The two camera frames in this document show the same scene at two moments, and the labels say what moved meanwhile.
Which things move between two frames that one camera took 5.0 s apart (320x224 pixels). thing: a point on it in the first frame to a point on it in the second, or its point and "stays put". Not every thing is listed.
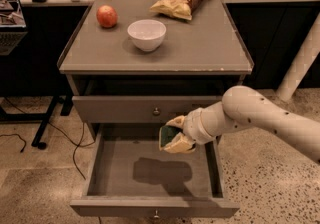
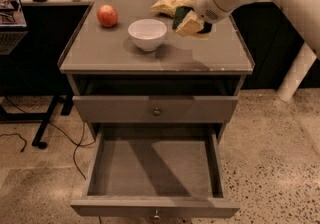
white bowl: x=147 y=35 stays put
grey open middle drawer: x=127 y=175 stays put
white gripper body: x=194 y=125 to x=206 y=5
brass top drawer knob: x=156 y=112 stays put
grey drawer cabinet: x=127 y=62 stays put
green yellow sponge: x=167 y=134 to x=180 y=14
